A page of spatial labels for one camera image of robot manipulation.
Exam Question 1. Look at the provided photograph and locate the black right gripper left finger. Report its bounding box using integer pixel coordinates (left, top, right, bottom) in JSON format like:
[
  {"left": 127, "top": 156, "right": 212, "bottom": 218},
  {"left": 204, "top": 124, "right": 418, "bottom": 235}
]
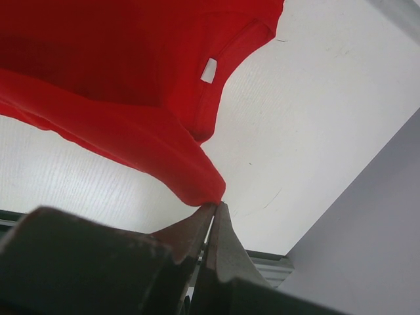
[{"left": 1, "top": 205, "right": 215, "bottom": 314}]

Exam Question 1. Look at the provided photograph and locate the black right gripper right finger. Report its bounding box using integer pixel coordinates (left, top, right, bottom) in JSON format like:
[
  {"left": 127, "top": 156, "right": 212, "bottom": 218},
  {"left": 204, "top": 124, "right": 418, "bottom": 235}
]
[{"left": 192, "top": 203, "right": 340, "bottom": 315}]

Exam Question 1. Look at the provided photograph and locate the red t shirt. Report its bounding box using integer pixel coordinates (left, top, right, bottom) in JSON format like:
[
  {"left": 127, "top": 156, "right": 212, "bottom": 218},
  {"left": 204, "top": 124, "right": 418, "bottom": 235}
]
[{"left": 1, "top": 1, "right": 284, "bottom": 206}]

